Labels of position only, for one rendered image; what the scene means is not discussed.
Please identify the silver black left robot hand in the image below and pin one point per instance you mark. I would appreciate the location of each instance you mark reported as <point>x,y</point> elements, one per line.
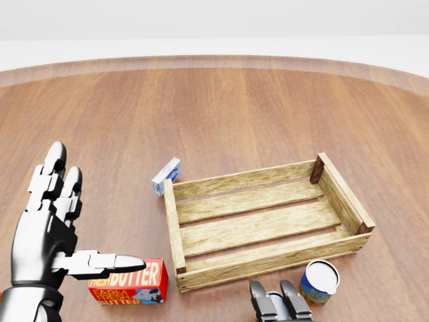
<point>33,241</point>

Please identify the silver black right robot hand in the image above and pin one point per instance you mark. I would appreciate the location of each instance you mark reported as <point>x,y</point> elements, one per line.
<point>295,307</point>

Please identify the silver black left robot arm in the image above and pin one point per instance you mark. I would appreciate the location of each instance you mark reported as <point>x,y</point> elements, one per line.
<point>23,305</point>

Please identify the wooden slat tray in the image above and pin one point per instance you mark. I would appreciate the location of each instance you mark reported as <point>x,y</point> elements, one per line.
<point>258,228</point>

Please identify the blue orange tin, white lid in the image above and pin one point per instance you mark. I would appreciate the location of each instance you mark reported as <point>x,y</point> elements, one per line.
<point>318,280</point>

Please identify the red butter box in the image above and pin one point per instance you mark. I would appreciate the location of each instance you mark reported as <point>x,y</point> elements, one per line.
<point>147,285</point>

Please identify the small blue white box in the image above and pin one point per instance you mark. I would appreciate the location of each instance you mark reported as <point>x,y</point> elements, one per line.
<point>169,174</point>

